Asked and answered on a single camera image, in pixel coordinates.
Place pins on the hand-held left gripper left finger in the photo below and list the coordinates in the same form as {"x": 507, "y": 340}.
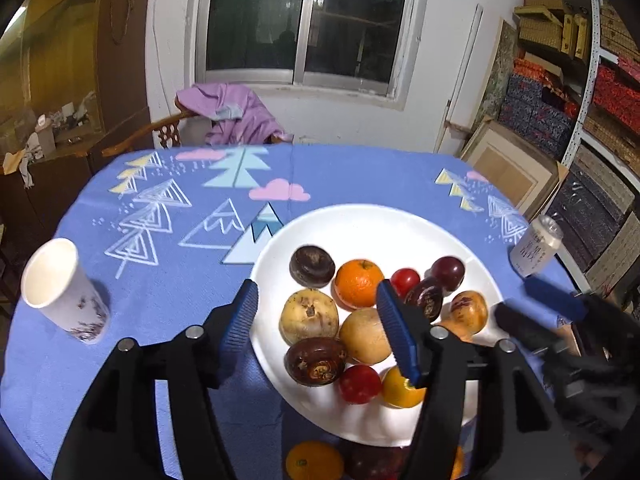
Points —
{"x": 240, "y": 317}

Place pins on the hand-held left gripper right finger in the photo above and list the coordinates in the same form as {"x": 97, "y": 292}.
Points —
{"x": 397, "y": 335}

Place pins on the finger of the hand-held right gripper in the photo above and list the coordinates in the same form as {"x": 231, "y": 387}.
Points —
{"x": 552, "y": 296}
{"x": 525, "y": 327}

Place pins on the tan yellow round fruit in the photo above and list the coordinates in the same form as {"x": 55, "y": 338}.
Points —
{"x": 365, "y": 335}

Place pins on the small orange mandarin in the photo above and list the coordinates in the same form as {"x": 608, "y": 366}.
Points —
{"x": 314, "y": 460}
{"x": 395, "y": 390}
{"x": 359, "y": 282}
{"x": 457, "y": 460}

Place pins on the orange-brown blotched round fruit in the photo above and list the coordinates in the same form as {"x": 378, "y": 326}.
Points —
{"x": 468, "y": 312}

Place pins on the dark purple round fruit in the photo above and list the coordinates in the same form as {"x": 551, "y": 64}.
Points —
{"x": 447, "y": 272}
{"x": 372, "y": 462}

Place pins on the dark brown water chestnut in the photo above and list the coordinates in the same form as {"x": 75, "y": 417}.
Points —
{"x": 315, "y": 360}
{"x": 312, "y": 266}
{"x": 427, "y": 300}

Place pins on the white oval plate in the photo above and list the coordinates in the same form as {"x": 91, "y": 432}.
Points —
{"x": 360, "y": 230}

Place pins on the beige drink can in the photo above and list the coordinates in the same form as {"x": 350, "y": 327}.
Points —
{"x": 535, "y": 250}

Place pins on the red cherry tomato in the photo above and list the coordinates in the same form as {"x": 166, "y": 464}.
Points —
{"x": 405, "y": 281}
{"x": 359, "y": 384}

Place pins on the pale yellow round fruit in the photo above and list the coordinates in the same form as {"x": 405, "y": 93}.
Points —
{"x": 308, "y": 316}

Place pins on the blue printed tablecloth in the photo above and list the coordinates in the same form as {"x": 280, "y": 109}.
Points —
{"x": 175, "y": 285}

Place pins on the wooden framed board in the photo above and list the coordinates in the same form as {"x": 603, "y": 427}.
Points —
{"x": 510, "y": 165}

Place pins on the white printed paper cup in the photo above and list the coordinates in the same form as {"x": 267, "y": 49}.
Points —
{"x": 55, "y": 290}

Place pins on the shelf of patterned boxes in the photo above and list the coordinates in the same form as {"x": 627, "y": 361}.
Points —
{"x": 540, "y": 105}

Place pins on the wooden chair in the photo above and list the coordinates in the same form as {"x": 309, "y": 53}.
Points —
{"x": 150, "y": 132}

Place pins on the purple cloth garment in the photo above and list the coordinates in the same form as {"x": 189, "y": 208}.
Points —
{"x": 235, "y": 110}

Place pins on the sliding glass window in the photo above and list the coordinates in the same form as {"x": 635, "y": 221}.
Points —
{"x": 305, "y": 20}

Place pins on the wooden glass-door cabinet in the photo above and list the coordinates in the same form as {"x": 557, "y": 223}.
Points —
{"x": 60, "y": 35}

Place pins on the white wall conduit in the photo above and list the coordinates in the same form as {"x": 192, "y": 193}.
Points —
{"x": 465, "y": 70}

